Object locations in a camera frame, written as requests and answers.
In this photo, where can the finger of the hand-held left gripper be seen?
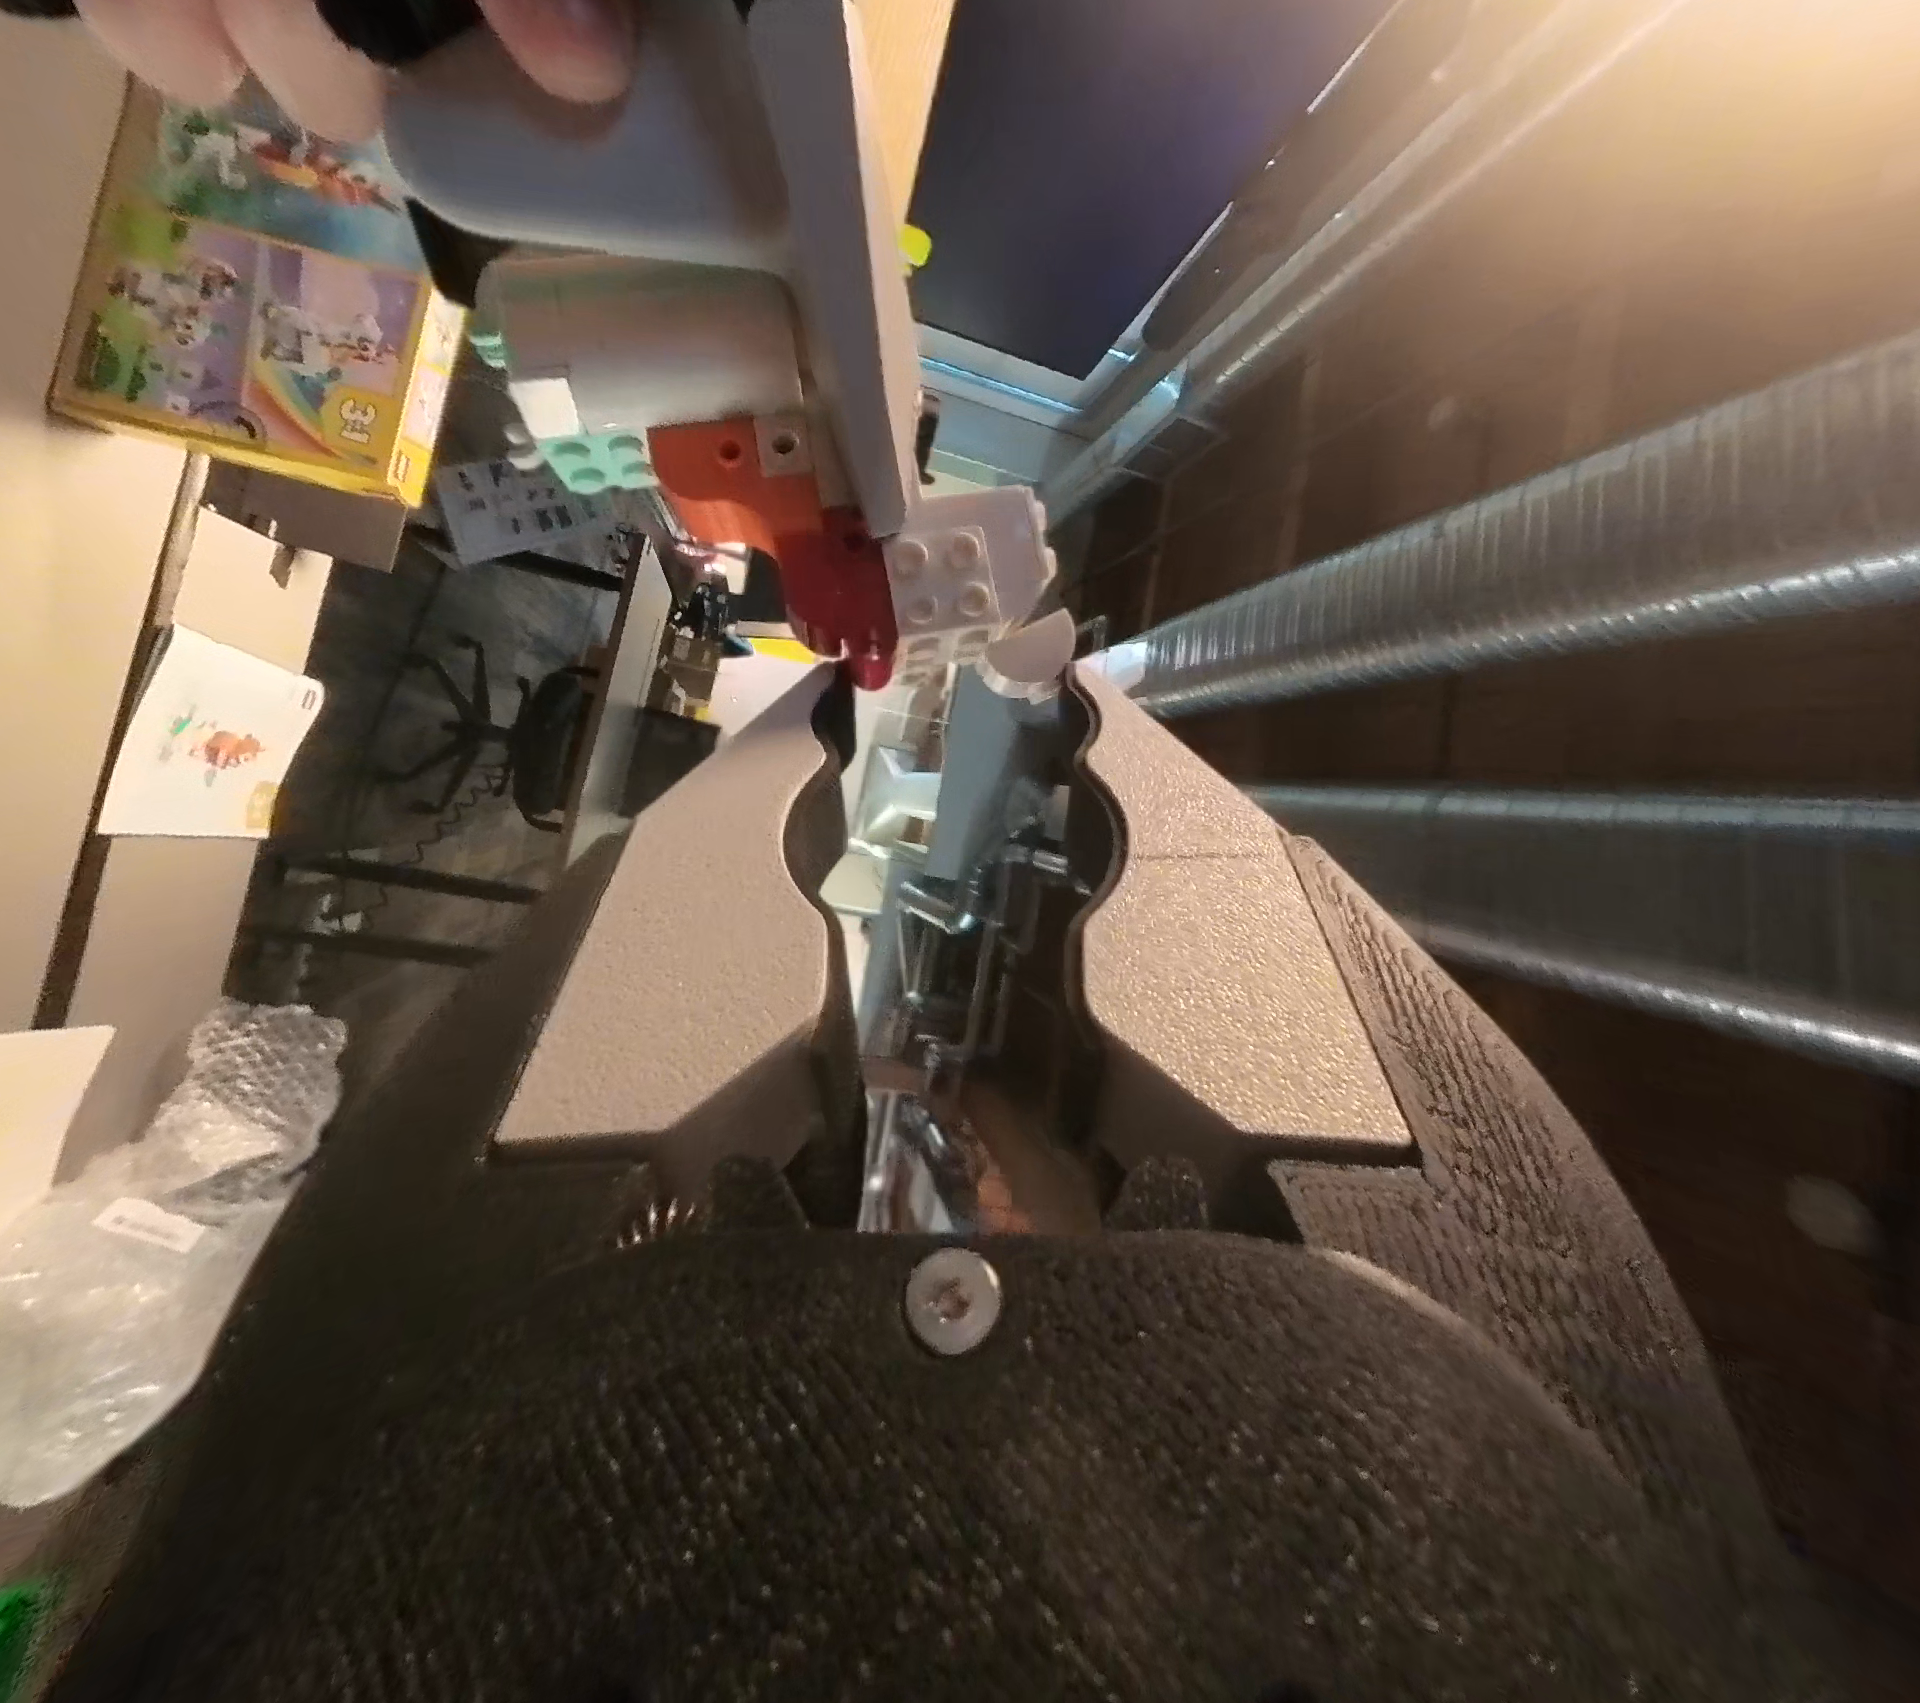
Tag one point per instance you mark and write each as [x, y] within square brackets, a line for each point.
[847, 278]

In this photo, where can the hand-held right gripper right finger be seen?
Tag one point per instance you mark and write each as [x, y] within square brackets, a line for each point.
[1216, 970]

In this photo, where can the smooth metal pipe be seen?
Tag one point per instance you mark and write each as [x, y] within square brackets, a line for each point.
[1620, 930]

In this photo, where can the dark blue panel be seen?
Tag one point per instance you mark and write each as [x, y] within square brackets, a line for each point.
[1139, 84]

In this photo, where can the black office chair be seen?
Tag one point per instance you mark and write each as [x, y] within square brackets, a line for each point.
[510, 721]

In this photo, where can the printed paper sheet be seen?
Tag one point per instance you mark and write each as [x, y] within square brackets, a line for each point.
[517, 510]

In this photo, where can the white and red lego model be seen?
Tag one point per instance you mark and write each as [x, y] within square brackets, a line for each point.
[809, 535]

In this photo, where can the ribbed metal air duct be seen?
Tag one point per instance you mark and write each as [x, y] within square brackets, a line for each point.
[1574, 535]

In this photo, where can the clear plastic bubble bag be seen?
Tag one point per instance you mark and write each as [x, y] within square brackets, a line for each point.
[136, 1222]

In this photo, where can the white instruction booklet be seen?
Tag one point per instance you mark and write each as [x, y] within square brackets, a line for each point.
[209, 736]

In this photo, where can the yellow lego box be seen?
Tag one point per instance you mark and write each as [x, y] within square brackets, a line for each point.
[256, 324]

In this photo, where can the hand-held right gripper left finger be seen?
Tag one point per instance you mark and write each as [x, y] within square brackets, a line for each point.
[691, 939]

